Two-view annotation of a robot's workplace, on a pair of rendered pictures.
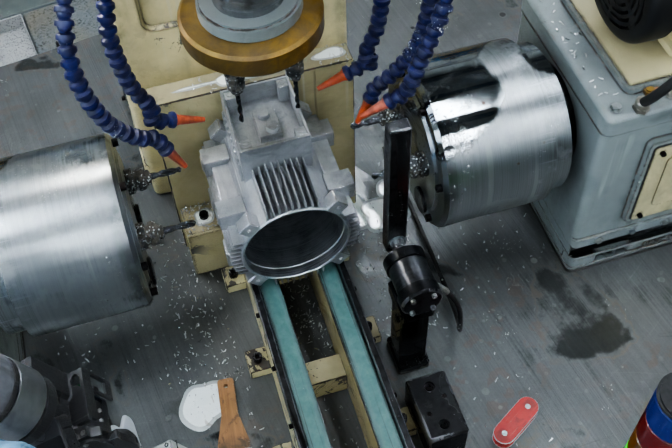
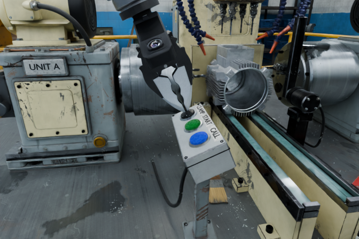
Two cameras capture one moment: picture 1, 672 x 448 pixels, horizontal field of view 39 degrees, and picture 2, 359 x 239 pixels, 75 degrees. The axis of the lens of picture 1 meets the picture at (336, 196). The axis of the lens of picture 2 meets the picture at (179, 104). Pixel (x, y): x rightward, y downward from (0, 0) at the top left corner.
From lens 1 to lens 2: 88 cm
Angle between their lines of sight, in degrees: 32
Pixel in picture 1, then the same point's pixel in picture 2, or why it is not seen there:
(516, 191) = (339, 82)
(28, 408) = not seen: outside the picture
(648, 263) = not seen: outside the picture
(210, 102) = (213, 49)
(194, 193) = (198, 96)
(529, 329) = (346, 157)
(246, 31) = not seen: outside the picture
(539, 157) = (349, 66)
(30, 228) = not seen: hidden behind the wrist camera
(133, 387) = (165, 157)
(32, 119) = not seen: hidden behind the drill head
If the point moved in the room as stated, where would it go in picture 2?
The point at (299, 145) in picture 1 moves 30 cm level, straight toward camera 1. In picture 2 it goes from (249, 53) to (277, 71)
